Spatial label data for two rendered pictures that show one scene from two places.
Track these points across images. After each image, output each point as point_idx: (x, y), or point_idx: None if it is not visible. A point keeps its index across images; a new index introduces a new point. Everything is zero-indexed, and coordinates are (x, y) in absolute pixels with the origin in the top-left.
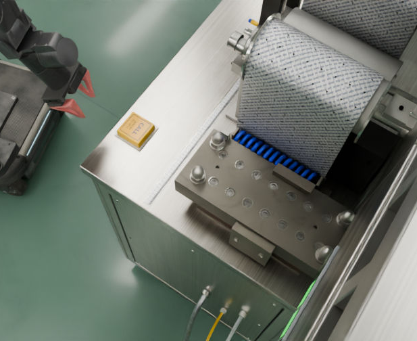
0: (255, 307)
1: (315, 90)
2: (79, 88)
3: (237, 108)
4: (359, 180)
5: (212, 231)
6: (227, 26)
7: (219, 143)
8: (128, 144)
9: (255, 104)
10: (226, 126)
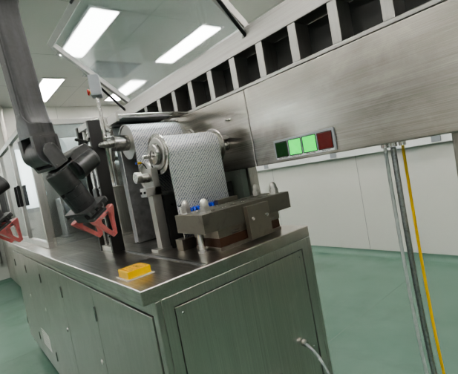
0: (299, 302)
1: (197, 138)
2: (90, 231)
3: (161, 236)
4: None
5: (241, 246)
6: (90, 260)
7: (188, 204)
8: (143, 275)
9: (180, 176)
10: (165, 252)
